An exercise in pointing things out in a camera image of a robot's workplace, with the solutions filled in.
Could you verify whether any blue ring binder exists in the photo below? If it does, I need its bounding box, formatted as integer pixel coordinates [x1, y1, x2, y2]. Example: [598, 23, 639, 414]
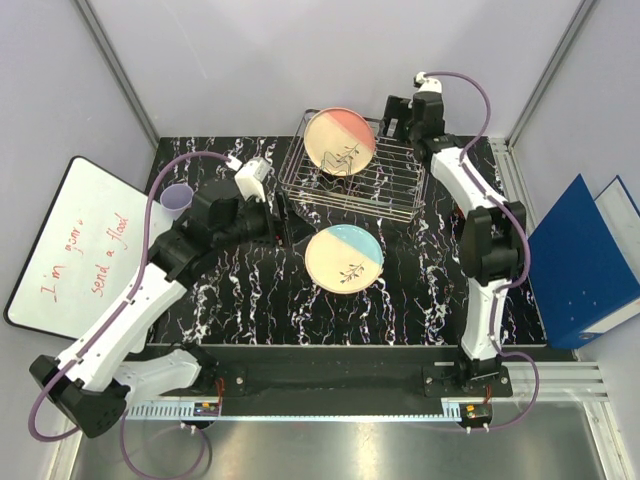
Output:
[529, 175, 639, 349]

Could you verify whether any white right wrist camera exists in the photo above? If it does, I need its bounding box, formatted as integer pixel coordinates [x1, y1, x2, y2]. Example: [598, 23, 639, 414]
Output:
[413, 72, 443, 95]

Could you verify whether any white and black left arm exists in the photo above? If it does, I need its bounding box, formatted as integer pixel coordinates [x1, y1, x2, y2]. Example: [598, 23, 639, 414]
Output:
[28, 180, 298, 441]

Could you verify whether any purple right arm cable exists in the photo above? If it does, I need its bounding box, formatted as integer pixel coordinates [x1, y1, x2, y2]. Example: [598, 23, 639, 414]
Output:
[429, 69, 539, 431]

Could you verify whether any pink and cream plate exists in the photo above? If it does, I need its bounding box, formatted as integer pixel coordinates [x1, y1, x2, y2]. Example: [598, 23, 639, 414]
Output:
[303, 107, 376, 177]

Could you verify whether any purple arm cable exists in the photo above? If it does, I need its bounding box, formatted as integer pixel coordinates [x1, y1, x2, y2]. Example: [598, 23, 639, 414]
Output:
[27, 152, 241, 479]
[429, 69, 539, 431]

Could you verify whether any right aluminium frame rail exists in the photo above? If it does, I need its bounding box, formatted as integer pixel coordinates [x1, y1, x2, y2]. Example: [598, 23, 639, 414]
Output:
[505, 0, 600, 148]

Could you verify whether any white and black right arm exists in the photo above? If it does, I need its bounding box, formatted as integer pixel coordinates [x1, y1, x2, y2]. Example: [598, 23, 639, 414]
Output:
[382, 90, 530, 397]

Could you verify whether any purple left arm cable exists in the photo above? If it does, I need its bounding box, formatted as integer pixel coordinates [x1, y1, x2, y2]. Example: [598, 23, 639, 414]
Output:
[27, 152, 241, 479]

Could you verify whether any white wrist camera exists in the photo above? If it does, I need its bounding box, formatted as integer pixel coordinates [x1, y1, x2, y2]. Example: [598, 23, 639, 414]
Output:
[413, 72, 443, 95]
[234, 157, 271, 203]

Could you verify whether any chrome wire dish rack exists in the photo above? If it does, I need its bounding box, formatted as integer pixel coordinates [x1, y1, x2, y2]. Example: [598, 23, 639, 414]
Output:
[278, 109, 428, 223]

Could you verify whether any white whiteboard with red writing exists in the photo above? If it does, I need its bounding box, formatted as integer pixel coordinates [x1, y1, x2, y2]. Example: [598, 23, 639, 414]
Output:
[4, 157, 172, 339]

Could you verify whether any blue and cream plate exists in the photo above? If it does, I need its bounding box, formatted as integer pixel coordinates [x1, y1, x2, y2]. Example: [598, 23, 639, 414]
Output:
[304, 224, 384, 295]

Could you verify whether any lavender plastic cup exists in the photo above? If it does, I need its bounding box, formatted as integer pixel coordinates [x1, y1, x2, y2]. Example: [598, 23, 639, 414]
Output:
[159, 183, 194, 219]

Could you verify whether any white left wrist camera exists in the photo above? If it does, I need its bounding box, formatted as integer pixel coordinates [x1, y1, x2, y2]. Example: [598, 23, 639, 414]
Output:
[234, 157, 271, 203]

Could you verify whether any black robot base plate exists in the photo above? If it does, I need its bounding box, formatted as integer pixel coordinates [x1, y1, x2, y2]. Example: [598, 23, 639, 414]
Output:
[199, 345, 513, 398]

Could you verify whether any aluminium frame rail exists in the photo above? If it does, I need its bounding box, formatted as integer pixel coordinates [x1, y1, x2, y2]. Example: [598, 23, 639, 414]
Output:
[71, 0, 160, 148]
[505, 0, 600, 148]

